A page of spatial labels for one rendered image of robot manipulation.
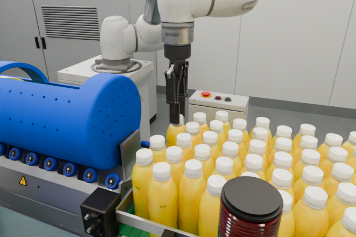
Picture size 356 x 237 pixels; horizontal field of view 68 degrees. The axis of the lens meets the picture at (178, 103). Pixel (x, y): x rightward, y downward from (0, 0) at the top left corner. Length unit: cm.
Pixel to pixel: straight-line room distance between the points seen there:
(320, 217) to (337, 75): 311
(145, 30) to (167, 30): 77
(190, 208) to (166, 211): 6
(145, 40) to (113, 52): 19
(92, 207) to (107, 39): 99
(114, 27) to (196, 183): 105
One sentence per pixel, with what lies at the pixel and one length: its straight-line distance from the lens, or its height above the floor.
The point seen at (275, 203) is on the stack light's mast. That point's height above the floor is 126.
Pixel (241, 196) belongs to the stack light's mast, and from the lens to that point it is 30.
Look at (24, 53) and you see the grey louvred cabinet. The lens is 343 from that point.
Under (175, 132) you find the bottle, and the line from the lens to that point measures 81.
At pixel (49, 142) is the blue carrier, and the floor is 107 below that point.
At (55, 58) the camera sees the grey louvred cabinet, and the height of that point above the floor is 79.
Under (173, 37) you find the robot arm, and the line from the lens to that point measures 70.
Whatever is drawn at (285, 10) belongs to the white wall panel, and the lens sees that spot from 345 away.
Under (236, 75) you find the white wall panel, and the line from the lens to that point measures 361.
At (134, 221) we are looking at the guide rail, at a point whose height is 97.
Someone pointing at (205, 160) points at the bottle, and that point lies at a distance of 67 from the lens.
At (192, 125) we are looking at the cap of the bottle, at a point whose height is 110.
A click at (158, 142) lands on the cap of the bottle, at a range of 69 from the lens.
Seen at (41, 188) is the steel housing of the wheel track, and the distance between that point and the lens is 98.
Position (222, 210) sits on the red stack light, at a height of 124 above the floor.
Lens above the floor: 145
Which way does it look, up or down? 23 degrees down
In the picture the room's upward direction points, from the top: straight up
